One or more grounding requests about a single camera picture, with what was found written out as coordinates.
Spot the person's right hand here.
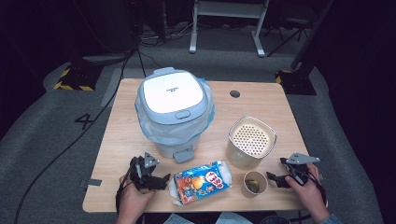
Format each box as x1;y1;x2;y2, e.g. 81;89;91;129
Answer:
284;163;330;218

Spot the beige strainer bucket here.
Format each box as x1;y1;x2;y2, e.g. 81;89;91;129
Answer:
225;116;277;171

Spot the brown paper cup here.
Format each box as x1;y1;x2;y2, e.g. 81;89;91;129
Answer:
241;170;269;199

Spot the long black floor cable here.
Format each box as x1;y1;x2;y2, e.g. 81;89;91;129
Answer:
12;50;134;224

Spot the left hand-held gripper cable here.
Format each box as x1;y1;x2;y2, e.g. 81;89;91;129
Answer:
115;161;135;216

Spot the right hand-held gripper cable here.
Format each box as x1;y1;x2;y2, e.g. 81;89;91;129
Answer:
303;169;329;208

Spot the black tripod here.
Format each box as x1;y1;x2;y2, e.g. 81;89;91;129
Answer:
265;15;312;58

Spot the white and blue pedal bin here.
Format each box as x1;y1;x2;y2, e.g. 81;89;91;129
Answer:
134;66;216;164

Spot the white desk frame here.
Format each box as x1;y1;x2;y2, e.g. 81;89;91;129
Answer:
189;0;271;58

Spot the blue and orange snack packet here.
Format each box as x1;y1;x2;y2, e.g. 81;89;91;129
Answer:
168;160;233;206

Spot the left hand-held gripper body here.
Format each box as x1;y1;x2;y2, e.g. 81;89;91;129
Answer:
129;151;163;191

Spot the dark slanted pole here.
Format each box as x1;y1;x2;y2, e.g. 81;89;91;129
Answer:
290;0;334;71

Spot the hand-held gripper cable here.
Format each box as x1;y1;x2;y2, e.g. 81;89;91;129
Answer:
115;161;135;216
303;169;329;208

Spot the grey tape piece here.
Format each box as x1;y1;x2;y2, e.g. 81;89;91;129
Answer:
79;178;103;188

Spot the person's left hand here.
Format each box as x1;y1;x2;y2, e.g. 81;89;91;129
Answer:
119;174;157;222

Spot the yellow and black striped base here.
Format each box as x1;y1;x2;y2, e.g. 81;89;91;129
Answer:
275;68;317;96
53;63;104;91

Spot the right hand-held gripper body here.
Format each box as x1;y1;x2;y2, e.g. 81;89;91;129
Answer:
279;152;321;187

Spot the used tea bag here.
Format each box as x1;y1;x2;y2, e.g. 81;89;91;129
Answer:
246;179;261;194

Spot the translucent blue bin bag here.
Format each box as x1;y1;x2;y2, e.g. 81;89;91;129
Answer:
134;77;216;147

